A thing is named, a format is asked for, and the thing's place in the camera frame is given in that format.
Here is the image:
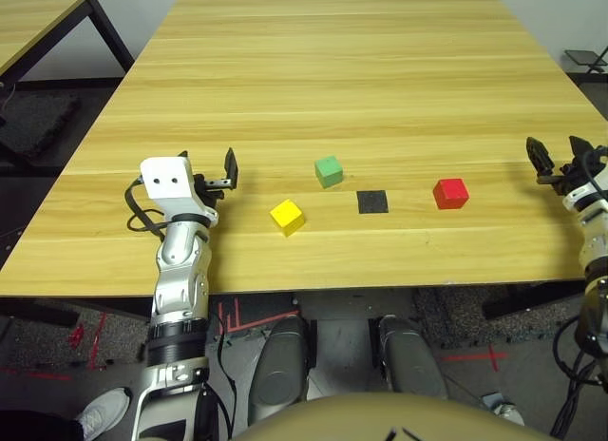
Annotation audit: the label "thin black hanging cable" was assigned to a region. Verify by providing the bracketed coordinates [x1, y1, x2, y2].
[203, 311, 239, 438]

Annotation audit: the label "grey white shoe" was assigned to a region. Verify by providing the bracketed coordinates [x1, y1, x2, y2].
[480, 392, 526, 427]

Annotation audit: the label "wooden side table black legs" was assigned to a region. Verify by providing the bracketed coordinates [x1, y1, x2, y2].
[0, 0, 137, 91]

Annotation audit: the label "green wooden block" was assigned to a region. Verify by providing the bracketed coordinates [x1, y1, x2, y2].
[313, 155, 344, 189]

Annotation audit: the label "white sneaker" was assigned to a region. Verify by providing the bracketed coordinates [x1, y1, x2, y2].
[74, 387, 132, 441]

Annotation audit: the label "black cable bundle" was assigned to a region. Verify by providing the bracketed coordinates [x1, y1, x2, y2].
[549, 315, 608, 438]

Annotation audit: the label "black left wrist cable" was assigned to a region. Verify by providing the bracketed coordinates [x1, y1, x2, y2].
[124, 173, 168, 234]

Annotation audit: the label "yellow wooden block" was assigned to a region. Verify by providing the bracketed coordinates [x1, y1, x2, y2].
[269, 198, 306, 238]

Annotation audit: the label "black flat stand plate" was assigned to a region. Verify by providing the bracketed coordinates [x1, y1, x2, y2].
[563, 48, 608, 67]

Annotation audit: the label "red wooden block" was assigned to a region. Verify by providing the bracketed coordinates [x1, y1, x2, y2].
[431, 177, 470, 210]

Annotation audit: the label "beige robot torso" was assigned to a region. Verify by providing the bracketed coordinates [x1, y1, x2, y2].
[231, 392, 558, 441]

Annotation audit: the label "grey robot right foot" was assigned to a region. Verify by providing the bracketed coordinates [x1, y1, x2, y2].
[377, 314, 450, 405]

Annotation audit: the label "dark grey floor mat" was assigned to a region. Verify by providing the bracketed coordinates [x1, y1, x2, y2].
[0, 91, 82, 161]
[411, 285, 526, 350]

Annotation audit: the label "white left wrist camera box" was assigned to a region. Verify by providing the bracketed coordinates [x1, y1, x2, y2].
[139, 156, 198, 201]

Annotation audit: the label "black square pad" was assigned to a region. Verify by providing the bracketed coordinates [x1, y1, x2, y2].
[355, 189, 390, 215]

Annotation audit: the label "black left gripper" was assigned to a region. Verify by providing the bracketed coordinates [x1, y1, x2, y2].
[177, 146, 240, 210]

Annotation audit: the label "grey robot left foot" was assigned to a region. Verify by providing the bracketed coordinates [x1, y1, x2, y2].
[247, 315, 311, 426]

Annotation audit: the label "black tripod stand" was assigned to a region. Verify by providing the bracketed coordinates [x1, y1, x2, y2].
[586, 45, 608, 76]

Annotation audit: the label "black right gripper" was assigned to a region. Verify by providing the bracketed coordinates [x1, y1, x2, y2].
[525, 135, 608, 196]

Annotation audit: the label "grey robot foot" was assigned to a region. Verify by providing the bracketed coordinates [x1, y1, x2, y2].
[377, 314, 450, 405]
[247, 315, 311, 426]

